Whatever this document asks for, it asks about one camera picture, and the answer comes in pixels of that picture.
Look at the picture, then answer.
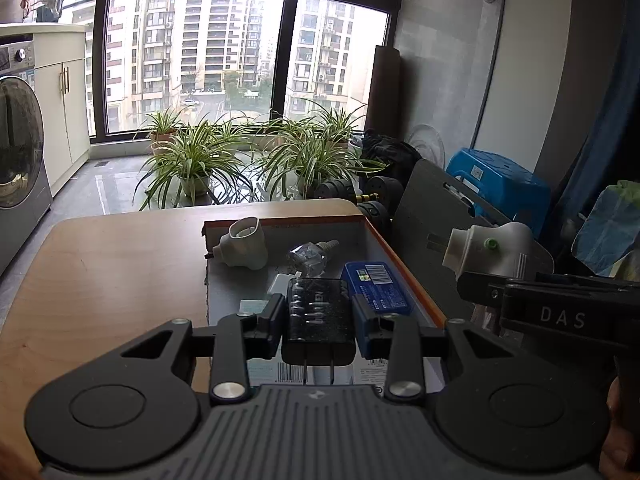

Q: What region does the black plug charger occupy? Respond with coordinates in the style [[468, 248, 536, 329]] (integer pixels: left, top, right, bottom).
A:
[[280, 277, 357, 385]]

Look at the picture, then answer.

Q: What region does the white laundry cabinet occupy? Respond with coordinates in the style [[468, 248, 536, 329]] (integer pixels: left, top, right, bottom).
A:
[[0, 22, 93, 198]]

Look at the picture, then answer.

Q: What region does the blue curtain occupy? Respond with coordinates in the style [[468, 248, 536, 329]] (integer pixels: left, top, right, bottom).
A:
[[552, 0, 640, 281]]

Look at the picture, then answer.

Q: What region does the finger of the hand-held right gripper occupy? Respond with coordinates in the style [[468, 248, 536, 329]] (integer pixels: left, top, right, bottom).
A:
[[456, 269, 508, 307]]

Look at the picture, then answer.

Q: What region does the clear liquid refill bottle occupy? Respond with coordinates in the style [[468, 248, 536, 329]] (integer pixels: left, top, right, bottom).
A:
[[286, 239, 341, 278]]

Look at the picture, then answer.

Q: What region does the person's right hand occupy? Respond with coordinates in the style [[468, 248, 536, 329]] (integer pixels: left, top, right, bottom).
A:
[[597, 375, 640, 480]]

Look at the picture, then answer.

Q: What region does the spider plant in white pot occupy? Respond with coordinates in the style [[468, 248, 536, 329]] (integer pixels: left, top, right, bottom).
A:
[[132, 122, 256, 211]]

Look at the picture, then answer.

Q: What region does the silver washing machine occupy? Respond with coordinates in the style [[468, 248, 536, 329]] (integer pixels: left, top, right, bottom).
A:
[[0, 34, 55, 276]]

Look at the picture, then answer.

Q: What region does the dark cloth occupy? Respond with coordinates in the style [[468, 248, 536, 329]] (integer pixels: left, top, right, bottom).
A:
[[360, 130, 423, 176]]

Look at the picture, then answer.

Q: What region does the brown upright board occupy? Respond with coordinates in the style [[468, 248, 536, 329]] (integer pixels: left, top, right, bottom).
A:
[[365, 46, 401, 136]]

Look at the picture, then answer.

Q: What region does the white paper box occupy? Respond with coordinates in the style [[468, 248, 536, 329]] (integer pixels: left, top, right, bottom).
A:
[[352, 357, 447, 396]]

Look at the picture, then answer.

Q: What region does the orange cardboard box lid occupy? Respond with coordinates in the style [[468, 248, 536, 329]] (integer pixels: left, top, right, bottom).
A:
[[201, 215, 447, 396]]

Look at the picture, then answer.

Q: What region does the white fan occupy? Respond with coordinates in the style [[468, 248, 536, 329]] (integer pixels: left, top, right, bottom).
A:
[[407, 124, 446, 166]]

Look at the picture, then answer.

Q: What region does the white plug-in vaporizer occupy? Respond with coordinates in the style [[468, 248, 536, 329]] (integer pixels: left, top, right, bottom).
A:
[[207, 216, 271, 271]]

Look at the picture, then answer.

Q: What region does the white vaporizer with green button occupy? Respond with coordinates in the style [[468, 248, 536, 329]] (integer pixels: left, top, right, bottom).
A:
[[426, 221, 535, 281]]

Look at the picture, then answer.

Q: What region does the potted spider plant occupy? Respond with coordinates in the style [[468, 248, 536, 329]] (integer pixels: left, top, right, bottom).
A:
[[252, 125, 388, 201], [305, 100, 368, 148]]

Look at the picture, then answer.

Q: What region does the blue plastic stool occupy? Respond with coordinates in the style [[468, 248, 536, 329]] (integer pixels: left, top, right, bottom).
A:
[[445, 147, 551, 236]]

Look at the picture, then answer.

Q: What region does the grey chair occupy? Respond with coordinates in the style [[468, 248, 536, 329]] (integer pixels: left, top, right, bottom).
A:
[[392, 159, 556, 281]]

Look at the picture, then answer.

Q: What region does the white cube adapter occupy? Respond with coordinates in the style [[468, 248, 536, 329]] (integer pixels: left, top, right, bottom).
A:
[[266, 271, 302, 297]]

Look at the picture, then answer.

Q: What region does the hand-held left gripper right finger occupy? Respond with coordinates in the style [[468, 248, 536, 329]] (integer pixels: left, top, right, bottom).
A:
[[350, 292, 523, 406]]

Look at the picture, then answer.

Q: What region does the spider plant in tan pot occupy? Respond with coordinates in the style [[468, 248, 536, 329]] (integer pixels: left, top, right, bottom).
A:
[[132, 107, 193, 153]]

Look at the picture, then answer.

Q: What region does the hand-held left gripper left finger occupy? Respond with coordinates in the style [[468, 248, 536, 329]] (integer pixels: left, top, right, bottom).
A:
[[117, 292, 290, 407]]

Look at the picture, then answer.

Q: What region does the blue green plastic bag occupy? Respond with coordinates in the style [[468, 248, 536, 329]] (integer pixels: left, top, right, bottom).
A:
[[571, 180, 640, 278]]

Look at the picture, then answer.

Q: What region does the blue plastic box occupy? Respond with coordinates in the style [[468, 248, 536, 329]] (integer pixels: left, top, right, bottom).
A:
[[341, 261, 415, 317]]

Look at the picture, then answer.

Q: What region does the black dumbbell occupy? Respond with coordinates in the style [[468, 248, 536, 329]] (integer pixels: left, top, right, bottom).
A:
[[356, 201, 393, 231], [314, 176, 405, 205]]

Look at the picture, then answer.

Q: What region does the black window frame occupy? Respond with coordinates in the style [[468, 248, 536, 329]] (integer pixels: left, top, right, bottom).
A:
[[90, 0, 406, 146]]

